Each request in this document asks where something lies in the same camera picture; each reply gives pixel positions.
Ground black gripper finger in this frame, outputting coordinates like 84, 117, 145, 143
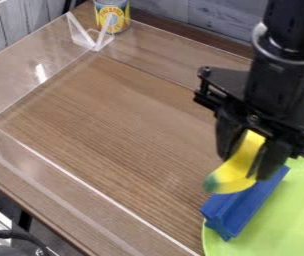
247, 139, 292, 181
215, 111, 245, 160

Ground blue plastic block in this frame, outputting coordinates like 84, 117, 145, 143
200, 166, 290, 241

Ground clear acrylic barrier wall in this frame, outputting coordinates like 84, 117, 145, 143
0, 9, 254, 256

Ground black cable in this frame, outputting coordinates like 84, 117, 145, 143
0, 229, 49, 256

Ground green plate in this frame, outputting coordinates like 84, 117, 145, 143
201, 158, 304, 256

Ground yellow labelled tin can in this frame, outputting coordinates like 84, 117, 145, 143
93, 0, 131, 34

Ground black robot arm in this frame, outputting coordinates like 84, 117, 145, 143
193, 0, 304, 180

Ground yellow toy banana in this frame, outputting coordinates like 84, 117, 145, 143
203, 130, 266, 194

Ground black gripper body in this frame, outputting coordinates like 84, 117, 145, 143
193, 58, 304, 158

